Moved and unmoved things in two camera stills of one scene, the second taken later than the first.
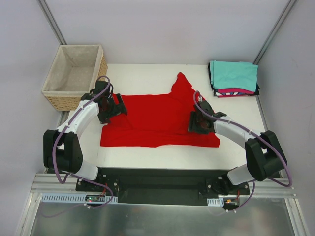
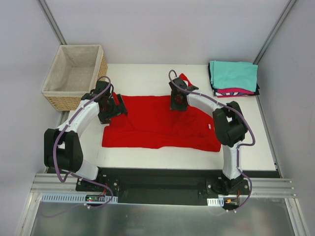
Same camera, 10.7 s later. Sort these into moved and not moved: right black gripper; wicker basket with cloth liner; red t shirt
Moved: right black gripper
Not moved: wicker basket with cloth liner; red t shirt
